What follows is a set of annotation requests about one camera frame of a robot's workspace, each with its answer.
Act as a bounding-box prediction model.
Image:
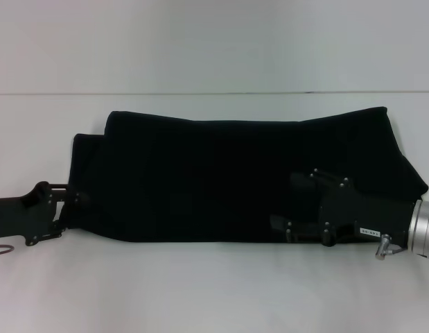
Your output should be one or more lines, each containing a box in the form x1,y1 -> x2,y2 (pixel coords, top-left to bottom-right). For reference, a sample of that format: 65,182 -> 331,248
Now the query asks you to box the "right arm cable with plug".
374,234 -> 411,261

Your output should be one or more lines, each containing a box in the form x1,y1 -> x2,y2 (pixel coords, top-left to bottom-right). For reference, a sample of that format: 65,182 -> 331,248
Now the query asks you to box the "black shirt with FREE print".
69,106 -> 429,244

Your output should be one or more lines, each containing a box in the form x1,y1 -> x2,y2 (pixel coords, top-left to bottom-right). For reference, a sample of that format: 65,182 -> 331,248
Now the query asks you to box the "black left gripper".
0,180 -> 92,248

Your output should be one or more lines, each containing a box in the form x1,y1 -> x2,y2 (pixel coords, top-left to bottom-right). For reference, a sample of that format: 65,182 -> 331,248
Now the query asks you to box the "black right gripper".
269,168 -> 419,248

